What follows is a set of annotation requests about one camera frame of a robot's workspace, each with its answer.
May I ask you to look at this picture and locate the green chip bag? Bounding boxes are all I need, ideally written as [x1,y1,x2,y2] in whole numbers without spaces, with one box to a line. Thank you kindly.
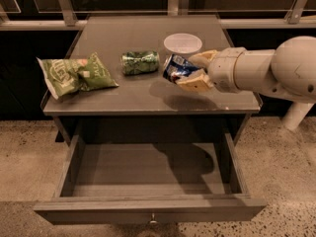
[38,53,119,100]

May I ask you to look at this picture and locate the grey cabinet counter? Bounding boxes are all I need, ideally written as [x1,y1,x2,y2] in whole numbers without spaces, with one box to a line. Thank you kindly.
[39,14,264,146]

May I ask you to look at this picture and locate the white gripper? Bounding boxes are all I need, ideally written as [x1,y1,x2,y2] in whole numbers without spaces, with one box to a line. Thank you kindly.
[176,47,246,93]

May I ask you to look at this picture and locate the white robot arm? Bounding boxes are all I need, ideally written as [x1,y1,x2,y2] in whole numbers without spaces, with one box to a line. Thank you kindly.
[176,36,316,130]

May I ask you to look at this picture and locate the metal drawer knob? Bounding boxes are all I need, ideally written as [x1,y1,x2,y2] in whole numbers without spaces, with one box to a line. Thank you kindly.
[149,213,158,225]

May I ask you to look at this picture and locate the blue pepsi can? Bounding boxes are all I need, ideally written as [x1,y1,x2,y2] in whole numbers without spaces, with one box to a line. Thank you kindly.
[163,54,198,83]

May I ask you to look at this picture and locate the green soda can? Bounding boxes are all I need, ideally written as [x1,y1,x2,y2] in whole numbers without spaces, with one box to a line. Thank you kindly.
[120,50,160,75]

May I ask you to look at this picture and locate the metal window railing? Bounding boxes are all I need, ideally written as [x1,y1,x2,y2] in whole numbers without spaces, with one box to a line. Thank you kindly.
[0,0,316,30]

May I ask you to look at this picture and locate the open grey top drawer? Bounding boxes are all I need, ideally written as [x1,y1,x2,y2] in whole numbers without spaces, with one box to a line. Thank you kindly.
[34,133,267,224]

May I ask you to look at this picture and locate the white bowl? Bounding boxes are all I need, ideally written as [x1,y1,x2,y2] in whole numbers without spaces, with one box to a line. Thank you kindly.
[164,33,202,57]

